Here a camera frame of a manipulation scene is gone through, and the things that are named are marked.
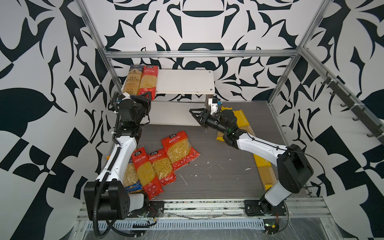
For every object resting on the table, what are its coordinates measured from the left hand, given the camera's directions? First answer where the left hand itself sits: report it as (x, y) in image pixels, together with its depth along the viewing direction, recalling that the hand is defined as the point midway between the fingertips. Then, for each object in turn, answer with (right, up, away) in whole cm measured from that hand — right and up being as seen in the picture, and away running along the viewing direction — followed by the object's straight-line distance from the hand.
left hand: (150, 88), depth 72 cm
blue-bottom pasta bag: (-12, -47, +6) cm, 49 cm away
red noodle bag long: (-1, -48, +5) cm, 48 cm away
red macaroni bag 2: (+4, -41, +12) cm, 43 cm away
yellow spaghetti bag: (+55, -18, +34) cm, 67 cm away
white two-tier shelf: (+13, 0, +7) cm, 15 cm away
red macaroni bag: (+11, -32, +19) cm, 39 cm away
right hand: (+19, -11, 0) cm, 23 cm away
